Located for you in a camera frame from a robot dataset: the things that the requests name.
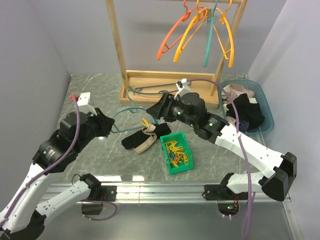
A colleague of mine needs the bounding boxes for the aluminium mounting rail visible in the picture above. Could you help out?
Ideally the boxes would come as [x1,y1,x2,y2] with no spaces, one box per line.
[40,181,303,240]

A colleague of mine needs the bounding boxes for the yellow clothespins in bin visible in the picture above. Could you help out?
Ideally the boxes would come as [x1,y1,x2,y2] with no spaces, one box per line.
[164,140,190,168]

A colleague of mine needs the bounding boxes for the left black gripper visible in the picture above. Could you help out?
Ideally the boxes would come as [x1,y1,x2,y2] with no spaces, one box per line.
[74,107,115,154]

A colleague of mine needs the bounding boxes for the black underwear back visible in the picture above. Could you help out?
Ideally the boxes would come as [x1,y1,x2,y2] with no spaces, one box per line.
[121,123,172,154]

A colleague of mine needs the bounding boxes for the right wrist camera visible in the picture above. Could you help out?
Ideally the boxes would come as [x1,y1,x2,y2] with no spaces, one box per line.
[174,78,191,100]

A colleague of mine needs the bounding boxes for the black underwear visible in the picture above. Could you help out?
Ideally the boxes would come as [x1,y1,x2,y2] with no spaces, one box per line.
[233,93,265,129]
[121,123,172,154]

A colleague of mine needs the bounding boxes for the wooden clothes rack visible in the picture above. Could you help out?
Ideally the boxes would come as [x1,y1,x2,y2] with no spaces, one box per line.
[105,0,247,109]

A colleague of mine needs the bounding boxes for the white underwear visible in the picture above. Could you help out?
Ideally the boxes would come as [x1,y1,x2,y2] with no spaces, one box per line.
[248,97,258,104]

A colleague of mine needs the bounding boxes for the beige underwear in basket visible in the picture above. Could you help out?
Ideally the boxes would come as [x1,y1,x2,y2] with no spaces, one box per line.
[223,83,255,100]

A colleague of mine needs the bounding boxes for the yellow hanger right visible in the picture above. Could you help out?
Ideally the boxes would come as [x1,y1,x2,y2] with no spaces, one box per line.
[215,0,236,69]

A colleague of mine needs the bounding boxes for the green plastic bin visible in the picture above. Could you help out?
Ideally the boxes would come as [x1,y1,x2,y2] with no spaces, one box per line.
[160,132,194,175]

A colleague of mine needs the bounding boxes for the navy underwear in basket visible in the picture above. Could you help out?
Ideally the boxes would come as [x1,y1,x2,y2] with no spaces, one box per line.
[239,120,258,133]

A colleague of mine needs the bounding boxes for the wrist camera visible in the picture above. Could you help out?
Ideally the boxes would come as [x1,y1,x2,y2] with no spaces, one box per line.
[174,78,191,100]
[68,92,97,116]

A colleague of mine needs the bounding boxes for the black underwear front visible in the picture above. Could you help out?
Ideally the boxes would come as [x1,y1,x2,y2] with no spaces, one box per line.
[233,93,265,129]

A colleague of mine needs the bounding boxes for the yellow hanger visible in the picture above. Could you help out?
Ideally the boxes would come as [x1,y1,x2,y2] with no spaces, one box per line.
[173,0,209,63]
[215,0,236,69]

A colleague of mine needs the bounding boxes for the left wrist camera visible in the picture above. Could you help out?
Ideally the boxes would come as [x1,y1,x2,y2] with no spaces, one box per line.
[68,92,97,116]

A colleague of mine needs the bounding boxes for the teal hanger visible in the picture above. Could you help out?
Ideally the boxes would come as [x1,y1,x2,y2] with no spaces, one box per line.
[131,83,178,96]
[203,0,218,67]
[111,87,147,134]

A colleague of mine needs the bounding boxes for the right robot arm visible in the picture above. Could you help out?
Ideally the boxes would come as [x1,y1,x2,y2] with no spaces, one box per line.
[146,92,297,202]

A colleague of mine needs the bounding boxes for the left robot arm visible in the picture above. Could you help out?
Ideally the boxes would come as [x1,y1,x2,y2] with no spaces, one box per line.
[0,108,116,240]

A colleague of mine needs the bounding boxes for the teal laundry basket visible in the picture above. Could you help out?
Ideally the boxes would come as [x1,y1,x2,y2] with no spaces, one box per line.
[217,79,274,136]

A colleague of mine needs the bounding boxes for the yellow hanger left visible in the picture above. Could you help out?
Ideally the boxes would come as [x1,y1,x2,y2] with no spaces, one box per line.
[173,0,209,63]

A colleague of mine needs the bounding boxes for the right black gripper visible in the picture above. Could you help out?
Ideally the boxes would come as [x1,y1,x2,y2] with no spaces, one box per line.
[146,92,197,128]

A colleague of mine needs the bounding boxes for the yellow clothespin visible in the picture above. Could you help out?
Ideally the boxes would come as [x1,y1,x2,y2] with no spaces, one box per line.
[140,117,150,127]

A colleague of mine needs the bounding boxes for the orange clothes hanger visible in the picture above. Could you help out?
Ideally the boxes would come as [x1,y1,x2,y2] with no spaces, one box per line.
[156,0,196,61]

